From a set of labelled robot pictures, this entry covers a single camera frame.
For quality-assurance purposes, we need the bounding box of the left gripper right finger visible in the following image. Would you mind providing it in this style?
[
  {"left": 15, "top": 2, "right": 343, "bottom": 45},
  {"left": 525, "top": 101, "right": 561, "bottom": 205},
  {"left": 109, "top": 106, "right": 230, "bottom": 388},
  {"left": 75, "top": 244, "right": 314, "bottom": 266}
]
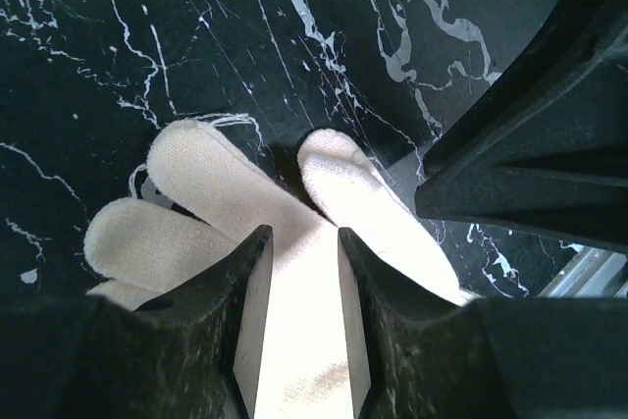
[{"left": 338, "top": 228, "right": 627, "bottom": 418}]

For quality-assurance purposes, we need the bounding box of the aluminium front rail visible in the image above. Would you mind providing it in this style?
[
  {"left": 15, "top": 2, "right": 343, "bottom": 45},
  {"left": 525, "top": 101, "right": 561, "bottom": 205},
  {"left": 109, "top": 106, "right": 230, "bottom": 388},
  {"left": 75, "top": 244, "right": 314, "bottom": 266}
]
[{"left": 539, "top": 248, "right": 627, "bottom": 299}]

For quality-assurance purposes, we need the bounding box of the cream rubber glove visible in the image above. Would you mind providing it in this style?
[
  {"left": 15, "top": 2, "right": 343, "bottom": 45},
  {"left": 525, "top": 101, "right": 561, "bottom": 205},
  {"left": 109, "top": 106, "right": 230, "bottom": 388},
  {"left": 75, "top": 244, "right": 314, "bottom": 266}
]
[{"left": 83, "top": 120, "right": 465, "bottom": 418}]

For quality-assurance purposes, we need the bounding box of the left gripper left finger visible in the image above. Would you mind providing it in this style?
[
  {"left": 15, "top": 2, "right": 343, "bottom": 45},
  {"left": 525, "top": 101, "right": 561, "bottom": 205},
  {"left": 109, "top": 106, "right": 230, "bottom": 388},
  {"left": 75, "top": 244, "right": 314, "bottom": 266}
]
[{"left": 1, "top": 225, "right": 273, "bottom": 418}]

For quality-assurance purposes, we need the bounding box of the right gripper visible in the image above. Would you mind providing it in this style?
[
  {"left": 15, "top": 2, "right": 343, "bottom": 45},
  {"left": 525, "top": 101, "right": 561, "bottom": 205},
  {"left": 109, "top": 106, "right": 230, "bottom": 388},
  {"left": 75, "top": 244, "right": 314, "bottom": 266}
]
[{"left": 414, "top": 0, "right": 627, "bottom": 253}]

